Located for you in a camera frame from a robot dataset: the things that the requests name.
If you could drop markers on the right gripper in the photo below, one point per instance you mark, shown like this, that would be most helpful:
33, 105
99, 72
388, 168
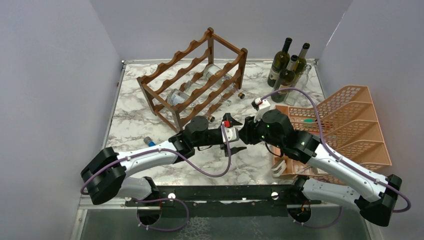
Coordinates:
247, 133

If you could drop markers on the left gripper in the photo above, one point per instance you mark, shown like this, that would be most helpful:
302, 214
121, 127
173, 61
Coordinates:
233, 122

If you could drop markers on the clear bottle with neck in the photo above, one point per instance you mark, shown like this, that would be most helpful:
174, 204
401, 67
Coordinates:
218, 100

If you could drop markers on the green wine bottle white label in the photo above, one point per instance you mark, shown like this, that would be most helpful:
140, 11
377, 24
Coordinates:
285, 80

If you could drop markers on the green wine bottle black cap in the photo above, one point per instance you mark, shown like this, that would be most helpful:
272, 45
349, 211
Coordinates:
280, 61

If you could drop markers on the green wine bottle silver cap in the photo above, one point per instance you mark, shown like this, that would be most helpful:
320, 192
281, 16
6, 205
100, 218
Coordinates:
301, 61

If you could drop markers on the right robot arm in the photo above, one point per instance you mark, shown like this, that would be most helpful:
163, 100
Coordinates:
372, 194

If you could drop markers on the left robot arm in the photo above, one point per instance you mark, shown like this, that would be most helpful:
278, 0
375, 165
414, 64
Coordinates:
105, 174

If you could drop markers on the cork bottle end lower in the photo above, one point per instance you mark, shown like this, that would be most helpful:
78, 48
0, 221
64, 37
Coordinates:
211, 118

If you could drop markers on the cork bottle end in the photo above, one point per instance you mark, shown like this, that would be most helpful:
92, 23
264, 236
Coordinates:
241, 95
211, 118

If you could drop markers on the cork bottle end right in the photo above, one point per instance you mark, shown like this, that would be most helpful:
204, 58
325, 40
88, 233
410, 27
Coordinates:
241, 95

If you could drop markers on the clear bottle blue label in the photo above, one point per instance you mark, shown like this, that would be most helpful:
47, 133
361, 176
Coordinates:
212, 70

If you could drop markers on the clear bottle lower rack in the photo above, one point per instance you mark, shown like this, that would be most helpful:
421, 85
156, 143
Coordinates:
176, 97

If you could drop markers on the brown wooden wine rack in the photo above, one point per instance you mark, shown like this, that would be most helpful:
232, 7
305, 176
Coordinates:
191, 81

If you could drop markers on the orange plastic compartment tray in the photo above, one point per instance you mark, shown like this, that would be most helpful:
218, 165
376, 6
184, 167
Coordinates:
293, 167

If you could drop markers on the teal item in tray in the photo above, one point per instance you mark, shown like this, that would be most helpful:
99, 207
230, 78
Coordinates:
309, 120

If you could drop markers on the small blue grey cap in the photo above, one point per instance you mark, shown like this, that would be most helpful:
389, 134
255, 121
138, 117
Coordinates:
148, 141

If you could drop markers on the orange plastic file organizer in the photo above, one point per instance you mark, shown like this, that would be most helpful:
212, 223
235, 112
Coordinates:
351, 127

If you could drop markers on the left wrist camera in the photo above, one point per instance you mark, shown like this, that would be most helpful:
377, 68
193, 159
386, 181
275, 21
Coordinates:
229, 134

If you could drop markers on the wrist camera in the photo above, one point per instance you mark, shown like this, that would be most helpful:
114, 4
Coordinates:
229, 134
261, 107

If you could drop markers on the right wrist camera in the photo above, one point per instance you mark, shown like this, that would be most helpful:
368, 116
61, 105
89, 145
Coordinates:
261, 107

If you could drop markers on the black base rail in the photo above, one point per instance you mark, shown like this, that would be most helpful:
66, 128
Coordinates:
214, 201

